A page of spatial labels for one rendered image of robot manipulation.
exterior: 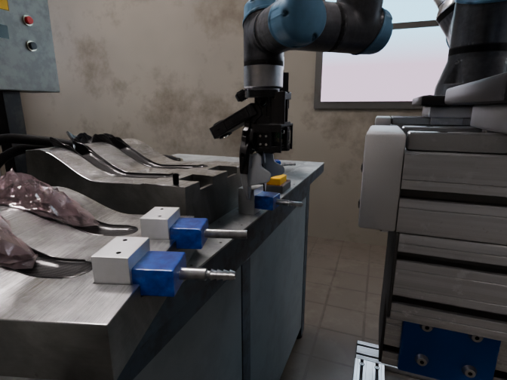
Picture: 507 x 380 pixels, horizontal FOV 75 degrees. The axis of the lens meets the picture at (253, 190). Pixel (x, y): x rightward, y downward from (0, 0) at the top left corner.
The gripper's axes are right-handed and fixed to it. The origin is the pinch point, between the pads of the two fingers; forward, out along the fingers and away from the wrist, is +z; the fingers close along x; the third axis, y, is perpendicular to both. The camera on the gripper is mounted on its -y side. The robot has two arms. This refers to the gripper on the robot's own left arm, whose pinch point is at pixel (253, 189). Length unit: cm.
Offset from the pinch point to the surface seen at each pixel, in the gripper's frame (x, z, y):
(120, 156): -6.2, -6.1, -30.3
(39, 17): 23, -47, -92
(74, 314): -46.1, -0.8, 5.2
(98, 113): 172, -11, -241
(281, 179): 17.9, 1.2, -0.2
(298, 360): 51, 85, -3
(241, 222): -7.3, 4.7, 0.7
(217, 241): -17.5, 4.7, 1.4
